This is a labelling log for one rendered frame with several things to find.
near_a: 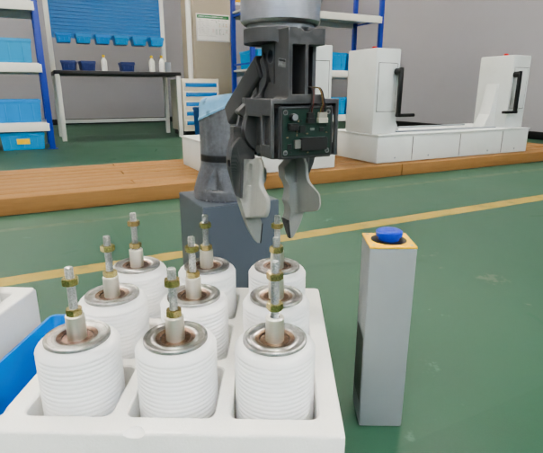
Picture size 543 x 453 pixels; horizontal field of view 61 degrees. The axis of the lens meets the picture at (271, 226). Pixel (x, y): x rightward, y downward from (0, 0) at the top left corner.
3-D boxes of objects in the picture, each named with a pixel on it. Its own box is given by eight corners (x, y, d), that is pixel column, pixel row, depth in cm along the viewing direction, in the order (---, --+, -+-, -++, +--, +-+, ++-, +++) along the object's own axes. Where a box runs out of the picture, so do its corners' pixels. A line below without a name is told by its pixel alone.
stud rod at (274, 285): (270, 324, 54) (270, 262, 51) (271, 319, 55) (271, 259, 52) (279, 324, 54) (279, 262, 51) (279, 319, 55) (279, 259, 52)
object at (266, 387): (228, 447, 63) (225, 327, 58) (294, 430, 66) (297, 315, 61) (249, 504, 54) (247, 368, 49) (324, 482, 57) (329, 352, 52)
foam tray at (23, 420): (120, 368, 92) (111, 285, 87) (316, 371, 92) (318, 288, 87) (10, 556, 55) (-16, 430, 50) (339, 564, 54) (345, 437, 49)
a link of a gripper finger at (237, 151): (226, 197, 47) (236, 109, 45) (221, 194, 48) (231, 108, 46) (268, 199, 49) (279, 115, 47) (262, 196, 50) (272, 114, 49)
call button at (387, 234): (372, 238, 73) (373, 226, 73) (398, 238, 73) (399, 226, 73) (378, 246, 69) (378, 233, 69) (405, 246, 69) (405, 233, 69)
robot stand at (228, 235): (185, 305, 120) (178, 191, 112) (248, 291, 128) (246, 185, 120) (208, 335, 105) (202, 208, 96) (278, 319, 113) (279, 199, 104)
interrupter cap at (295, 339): (235, 332, 57) (235, 326, 57) (292, 322, 59) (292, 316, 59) (253, 364, 50) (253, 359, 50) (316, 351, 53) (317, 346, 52)
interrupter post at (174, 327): (186, 344, 54) (184, 319, 53) (164, 346, 54) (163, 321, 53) (185, 334, 56) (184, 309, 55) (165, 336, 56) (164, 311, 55)
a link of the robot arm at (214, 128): (204, 149, 111) (201, 91, 107) (260, 149, 111) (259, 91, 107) (194, 156, 100) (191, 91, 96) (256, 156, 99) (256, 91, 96)
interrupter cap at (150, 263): (109, 264, 79) (109, 261, 79) (152, 256, 83) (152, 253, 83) (120, 279, 73) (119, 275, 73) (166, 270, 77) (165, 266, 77)
